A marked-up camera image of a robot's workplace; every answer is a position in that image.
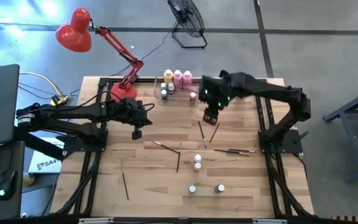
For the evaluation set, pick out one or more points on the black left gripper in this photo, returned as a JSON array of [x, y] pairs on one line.
[[129, 112]]

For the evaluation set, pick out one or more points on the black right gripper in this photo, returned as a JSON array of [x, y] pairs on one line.
[[217, 91]]

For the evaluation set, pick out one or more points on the small red paint bottle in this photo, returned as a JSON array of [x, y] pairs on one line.
[[193, 96]]

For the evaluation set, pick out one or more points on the small sap green paint bottle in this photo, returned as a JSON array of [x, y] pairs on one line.
[[164, 94]]

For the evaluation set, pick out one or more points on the large pink paint bottle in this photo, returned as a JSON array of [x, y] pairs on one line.
[[187, 79], [177, 79]]

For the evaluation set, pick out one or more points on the small teal paint bottle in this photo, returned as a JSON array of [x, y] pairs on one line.
[[163, 85]]

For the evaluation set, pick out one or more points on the small yellow paint bottle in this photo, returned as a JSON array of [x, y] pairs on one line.
[[197, 166]]

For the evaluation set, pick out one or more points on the large yellow paint bottle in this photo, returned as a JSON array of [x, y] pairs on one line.
[[168, 76]]

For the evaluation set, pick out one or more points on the small dark blue paint bottle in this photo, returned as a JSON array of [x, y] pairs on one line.
[[219, 188]]

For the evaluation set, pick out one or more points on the small sky blue paint bottle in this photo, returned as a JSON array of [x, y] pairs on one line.
[[192, 189]]

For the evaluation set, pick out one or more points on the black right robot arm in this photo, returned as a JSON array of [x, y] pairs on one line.
[[278, 93]]

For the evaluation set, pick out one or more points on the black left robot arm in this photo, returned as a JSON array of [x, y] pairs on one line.
[[67, 113]]

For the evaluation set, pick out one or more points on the thin black paintbrush gold ferrule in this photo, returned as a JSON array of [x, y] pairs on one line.
[[214, 133]]

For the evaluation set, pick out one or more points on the clear plastic bin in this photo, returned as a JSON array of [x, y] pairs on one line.
[[182, 101]]

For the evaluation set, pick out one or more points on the white cardboard box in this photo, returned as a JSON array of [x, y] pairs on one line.
[[43, 161]]

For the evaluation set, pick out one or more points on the black floor fan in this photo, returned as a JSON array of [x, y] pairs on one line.
[[185, 17]]

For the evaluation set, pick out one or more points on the red desk lamp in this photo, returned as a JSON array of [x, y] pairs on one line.
[[73, 34]]

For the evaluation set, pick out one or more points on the yellow tape roll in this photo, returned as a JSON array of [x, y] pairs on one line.
[[27, 180]]

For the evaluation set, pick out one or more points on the black computer mouse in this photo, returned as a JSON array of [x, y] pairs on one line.
[[5, 183]]

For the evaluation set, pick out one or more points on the blue metal stand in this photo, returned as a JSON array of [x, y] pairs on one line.
[[357, 155]]

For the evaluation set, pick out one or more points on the black side desk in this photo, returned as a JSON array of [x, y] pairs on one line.
[[2, 211]]

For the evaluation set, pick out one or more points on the white bracket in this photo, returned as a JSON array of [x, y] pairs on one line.
[[269, 221], [95, 221]]

